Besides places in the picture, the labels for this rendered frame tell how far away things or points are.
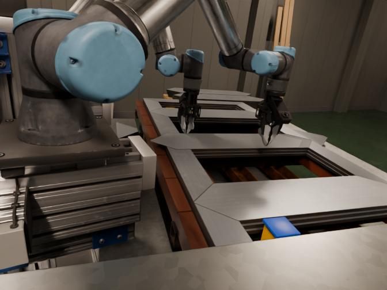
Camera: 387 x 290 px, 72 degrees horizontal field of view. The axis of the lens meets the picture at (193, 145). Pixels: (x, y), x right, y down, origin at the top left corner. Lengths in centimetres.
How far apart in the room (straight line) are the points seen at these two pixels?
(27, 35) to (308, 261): 52
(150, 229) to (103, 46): 63
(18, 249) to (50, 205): 13
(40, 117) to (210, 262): 41
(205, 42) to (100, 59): 418
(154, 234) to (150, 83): 352
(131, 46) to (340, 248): 38
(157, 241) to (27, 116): 50
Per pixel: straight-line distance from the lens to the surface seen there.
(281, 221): 67
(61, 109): 56
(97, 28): 40
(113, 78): 42
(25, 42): 55
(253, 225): 71
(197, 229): 68
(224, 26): 88
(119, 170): 61
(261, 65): 89
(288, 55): 100
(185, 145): 107
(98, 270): 28
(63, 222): 66
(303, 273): 31
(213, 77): 472
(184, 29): 438
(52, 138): 56
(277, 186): 89
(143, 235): 88
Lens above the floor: 125
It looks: 22 degrees down
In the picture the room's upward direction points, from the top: 7 degrees clockwise
